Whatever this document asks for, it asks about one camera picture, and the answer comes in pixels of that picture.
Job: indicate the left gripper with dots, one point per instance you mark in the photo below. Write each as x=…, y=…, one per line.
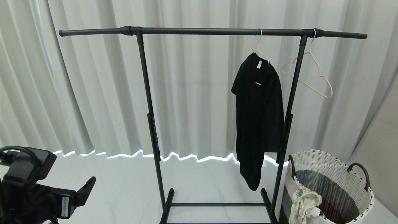
x=62, y=202

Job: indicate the black garment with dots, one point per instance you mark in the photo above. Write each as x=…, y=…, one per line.
x=258, y=118

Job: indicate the cream printed garment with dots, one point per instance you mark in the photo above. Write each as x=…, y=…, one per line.
x=306, y=205

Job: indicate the pink clothes hanger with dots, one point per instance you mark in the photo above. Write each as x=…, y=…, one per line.
x=311, y=88
x=257, y=49

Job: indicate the black clothes rack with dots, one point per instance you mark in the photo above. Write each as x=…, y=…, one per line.
x=199, y=31

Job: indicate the white laundry basket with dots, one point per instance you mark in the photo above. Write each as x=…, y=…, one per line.
x=342, y=174

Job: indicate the white curtain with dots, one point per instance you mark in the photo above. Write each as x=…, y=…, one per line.
x=93, y=77

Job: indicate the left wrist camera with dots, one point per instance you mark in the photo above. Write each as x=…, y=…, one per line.
x=31, y=161

